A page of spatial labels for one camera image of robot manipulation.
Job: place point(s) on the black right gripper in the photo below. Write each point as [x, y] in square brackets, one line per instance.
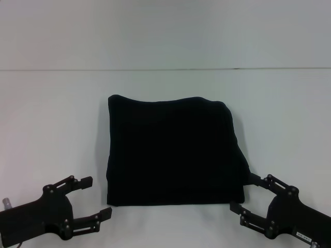
[294, 219]

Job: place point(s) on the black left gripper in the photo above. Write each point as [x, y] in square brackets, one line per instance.
[38, 214]

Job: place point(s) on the black shirt with FREE print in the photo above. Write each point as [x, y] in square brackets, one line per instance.
[175, 149]

